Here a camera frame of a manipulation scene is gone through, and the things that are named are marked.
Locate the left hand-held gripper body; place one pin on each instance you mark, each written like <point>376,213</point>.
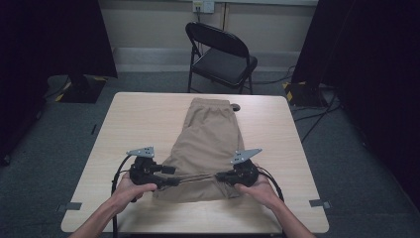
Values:
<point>143,173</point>

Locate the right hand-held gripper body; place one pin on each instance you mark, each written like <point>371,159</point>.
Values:
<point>246,173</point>

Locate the person's left hand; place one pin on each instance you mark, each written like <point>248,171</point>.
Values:
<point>128,195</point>

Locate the person's right hand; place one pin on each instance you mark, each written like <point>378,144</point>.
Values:
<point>264,193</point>

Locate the grey tape mark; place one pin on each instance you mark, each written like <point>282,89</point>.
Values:
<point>319,203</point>
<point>69,207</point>

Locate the black stand base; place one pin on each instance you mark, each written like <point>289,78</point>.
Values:
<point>302,94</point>
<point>81,89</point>

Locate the black folding chair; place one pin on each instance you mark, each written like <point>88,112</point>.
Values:
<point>221,64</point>

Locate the black curtain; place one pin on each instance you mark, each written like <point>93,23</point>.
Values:
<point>49,43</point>
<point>373,66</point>

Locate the white wall outlet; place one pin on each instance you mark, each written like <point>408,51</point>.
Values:
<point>203,6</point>

